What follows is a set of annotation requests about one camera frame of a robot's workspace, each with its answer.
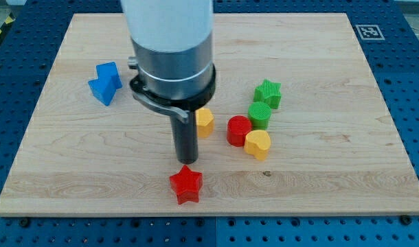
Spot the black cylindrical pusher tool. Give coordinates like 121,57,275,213
170,111,199,164

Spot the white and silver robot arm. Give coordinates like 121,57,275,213
121,0,216,164

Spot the red circle block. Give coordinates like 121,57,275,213
227,115,252,147

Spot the yellow heart block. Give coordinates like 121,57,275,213
243,130,271,161

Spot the green circle block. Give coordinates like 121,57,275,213
248,102,272,130

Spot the yellow hexagon block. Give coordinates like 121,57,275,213
196,108,214,138

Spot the red star block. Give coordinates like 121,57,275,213
169,165,203,204

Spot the green star block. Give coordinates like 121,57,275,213
253,79,282,109

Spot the blue block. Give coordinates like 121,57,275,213
88,62,122,106

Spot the wooden board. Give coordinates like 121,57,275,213
0,13,419,217

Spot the fiducial marker tag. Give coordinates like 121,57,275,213
355,24,385,40

